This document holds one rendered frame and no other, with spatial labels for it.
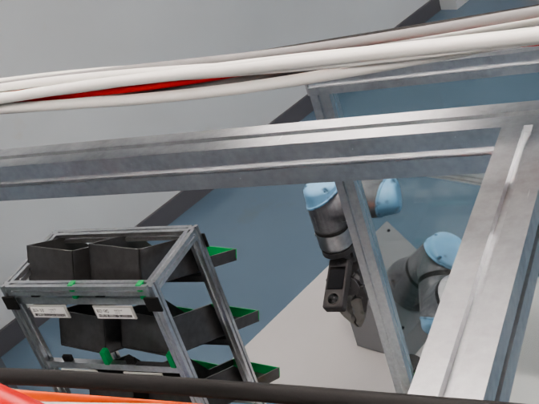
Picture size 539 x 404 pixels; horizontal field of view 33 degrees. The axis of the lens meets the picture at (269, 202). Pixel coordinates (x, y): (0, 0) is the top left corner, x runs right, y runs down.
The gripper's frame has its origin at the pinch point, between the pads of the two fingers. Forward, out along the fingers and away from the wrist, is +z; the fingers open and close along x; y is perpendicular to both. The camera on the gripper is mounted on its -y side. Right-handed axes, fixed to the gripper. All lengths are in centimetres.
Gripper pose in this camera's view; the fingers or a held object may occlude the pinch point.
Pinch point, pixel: (356, 324)
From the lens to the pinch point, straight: 206.3
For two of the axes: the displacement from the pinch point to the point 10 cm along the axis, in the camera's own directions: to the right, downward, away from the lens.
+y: 3.6, -5.4, 7.6
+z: 2.8, 8.4, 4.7
